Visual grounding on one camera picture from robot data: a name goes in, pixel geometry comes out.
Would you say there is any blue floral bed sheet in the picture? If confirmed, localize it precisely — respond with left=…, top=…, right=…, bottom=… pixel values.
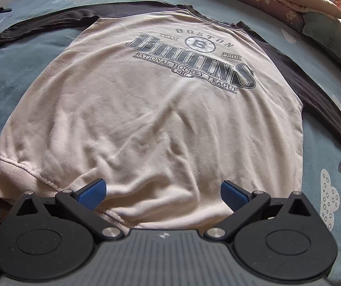
left=0, top=0, right=341, bottom=286

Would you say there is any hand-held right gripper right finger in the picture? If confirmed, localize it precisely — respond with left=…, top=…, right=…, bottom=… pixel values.
left=205, top=180, right=312, bottom=242

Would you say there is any grey-green pillow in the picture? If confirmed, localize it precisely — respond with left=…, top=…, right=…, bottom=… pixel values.
left=302, top=10, right=341, bottom=78

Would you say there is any beige sweatshirt with black sleeves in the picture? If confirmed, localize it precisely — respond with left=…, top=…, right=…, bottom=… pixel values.
left=0, top=2, right=341, bottom=230

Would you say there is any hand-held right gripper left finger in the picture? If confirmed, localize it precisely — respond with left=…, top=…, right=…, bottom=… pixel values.
left=15, top=178, right=124, bottom=242

